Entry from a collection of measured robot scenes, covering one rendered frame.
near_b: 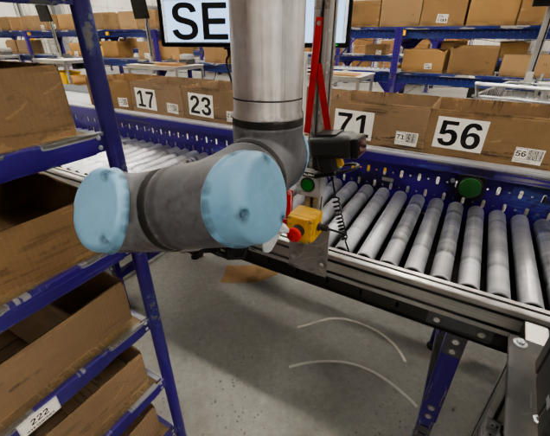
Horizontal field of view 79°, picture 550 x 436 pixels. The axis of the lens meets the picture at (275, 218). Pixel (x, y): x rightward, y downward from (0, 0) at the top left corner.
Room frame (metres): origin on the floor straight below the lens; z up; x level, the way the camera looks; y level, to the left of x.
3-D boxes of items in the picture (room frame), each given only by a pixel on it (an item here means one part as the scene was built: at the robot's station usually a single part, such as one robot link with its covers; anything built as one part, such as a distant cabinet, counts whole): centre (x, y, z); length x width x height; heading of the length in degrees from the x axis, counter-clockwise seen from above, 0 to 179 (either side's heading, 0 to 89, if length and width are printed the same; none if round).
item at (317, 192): (0.79, -0.09, 0.95); 0.07 x 0.03 x 0.07; 60
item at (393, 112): (1.45, -0.46, 0.97); 0.39 x 0.29 x 0.17; 60
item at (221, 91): (1.85, 0.24, 0.96); 0.39 x 0.29 x 0.17; 60
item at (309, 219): (0.74, -0.11, 0.84); 0.15 x 0.09 x 0.07; 60
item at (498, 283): (0.82, -0.65, 0.72); 0.52 x 0.05 x 0.05; 150
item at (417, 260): (0.91, -0.48, 0.72); 0.52 x 0.05 x 0.05; 150
